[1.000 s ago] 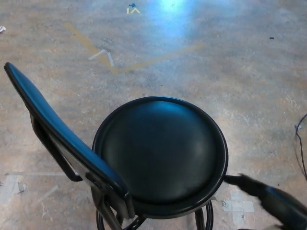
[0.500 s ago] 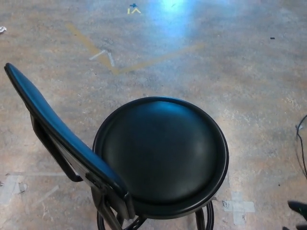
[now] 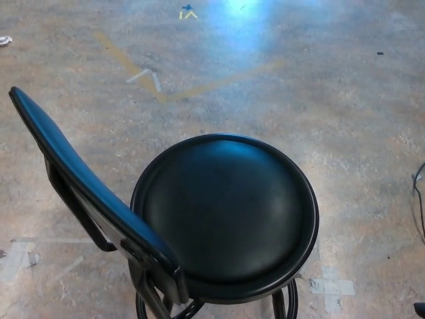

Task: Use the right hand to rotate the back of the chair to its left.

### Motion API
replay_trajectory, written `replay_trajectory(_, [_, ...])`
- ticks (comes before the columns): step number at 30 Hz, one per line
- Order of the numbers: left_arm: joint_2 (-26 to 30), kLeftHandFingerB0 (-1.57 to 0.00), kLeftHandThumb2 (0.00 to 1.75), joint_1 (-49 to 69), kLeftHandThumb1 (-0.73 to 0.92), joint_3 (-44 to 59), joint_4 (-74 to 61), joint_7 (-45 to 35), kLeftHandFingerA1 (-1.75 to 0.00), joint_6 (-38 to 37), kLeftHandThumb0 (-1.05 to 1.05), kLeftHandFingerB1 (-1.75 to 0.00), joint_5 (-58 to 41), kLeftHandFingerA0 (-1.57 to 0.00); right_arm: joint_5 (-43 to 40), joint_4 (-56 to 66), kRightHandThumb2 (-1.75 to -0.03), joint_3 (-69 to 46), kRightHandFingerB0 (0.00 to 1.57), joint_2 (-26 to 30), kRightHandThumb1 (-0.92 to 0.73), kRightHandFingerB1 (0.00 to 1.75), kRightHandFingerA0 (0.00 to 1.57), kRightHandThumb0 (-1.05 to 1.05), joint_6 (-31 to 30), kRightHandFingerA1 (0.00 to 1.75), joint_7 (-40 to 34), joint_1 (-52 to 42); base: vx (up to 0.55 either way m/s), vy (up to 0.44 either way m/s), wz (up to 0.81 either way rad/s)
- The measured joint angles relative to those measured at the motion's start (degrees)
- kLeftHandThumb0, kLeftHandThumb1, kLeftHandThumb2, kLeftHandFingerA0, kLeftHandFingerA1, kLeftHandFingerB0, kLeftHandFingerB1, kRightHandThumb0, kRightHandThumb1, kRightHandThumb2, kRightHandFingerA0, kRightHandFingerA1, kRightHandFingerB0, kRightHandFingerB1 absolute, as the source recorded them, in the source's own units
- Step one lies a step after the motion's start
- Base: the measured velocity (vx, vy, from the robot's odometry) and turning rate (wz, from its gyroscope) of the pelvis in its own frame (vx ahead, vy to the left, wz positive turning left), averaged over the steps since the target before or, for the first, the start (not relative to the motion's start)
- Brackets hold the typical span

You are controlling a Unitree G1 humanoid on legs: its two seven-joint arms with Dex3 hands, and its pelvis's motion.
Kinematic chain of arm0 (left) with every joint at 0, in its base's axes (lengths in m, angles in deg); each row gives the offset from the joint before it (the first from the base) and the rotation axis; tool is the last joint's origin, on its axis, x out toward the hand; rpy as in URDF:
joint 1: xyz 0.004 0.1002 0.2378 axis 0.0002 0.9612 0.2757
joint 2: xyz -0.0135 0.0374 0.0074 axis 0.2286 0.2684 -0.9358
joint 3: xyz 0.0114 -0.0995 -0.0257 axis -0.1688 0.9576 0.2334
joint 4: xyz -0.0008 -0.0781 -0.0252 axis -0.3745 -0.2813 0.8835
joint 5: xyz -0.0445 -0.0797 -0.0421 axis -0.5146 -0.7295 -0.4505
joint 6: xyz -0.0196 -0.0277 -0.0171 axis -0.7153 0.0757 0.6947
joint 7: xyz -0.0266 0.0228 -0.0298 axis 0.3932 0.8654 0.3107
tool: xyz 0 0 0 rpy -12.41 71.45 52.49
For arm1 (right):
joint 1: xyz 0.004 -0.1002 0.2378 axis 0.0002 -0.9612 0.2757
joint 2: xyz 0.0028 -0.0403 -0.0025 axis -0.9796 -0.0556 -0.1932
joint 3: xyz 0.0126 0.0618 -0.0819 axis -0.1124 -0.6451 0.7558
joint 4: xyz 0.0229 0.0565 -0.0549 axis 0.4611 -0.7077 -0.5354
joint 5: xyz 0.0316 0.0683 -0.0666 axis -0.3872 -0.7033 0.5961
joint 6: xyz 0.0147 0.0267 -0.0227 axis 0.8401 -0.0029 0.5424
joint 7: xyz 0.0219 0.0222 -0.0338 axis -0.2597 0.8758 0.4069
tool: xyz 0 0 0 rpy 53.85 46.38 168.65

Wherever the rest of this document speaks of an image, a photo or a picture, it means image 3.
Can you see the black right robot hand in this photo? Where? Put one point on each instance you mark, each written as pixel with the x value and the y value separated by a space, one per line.
pixel 420 307

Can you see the black swivel chair with backrest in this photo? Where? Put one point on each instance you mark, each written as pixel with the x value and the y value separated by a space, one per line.
pixel 225 212

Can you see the white tape cross mark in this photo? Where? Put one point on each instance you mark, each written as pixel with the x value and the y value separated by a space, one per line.
pixel 332 287

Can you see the white crumpled paper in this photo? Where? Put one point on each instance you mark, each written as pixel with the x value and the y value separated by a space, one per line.
pixel 5 40

